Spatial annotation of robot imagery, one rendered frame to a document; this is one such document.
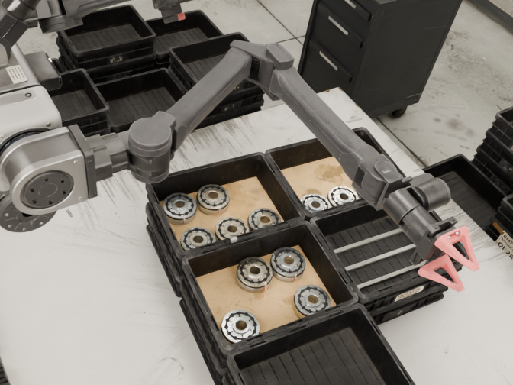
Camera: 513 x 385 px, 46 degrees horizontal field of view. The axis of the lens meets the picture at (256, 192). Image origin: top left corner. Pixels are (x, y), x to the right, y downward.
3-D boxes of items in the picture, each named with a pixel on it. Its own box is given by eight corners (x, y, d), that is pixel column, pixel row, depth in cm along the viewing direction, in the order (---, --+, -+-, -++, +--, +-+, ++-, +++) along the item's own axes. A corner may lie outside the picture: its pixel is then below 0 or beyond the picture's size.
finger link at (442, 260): (469, 290, 108) (435, 252, 113) (487, 267, 103) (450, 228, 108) (443, 305, 105) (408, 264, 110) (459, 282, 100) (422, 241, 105)
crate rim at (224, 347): (224, 357, 146) (224, 352, 144) (179, 262, 163) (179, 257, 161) (359, 305, 162) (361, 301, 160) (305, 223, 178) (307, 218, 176)
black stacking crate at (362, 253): (350, 322, 169) (361, 301, 160) (300, 243, 185) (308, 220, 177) (457, 280, 184) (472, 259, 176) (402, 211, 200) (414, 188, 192)
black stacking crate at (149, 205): (178, 280, 170) (179, 257, 162) (143, 205, 187) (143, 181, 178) (298, 242, 185) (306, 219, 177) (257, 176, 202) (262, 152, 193)
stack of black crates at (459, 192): (501, 240, 288) (523, 209, 272) (457, 263, 275) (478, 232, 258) (443, 184, 309) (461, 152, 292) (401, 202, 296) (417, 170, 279)
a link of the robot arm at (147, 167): (108, 156, 115) (108, 136, 111) (157, 141, 120) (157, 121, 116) (128, 189, 111) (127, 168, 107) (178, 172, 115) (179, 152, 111)
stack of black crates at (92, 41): (82, 128, 300) (75, 53, 267) (62, 93, 315) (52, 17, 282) (156, 108, 317) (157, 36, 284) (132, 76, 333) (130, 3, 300)
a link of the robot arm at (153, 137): (234, 63, 144) (239, 26, 137) (285, 85, 141) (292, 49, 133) (120, 173, 115) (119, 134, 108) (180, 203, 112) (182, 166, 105)
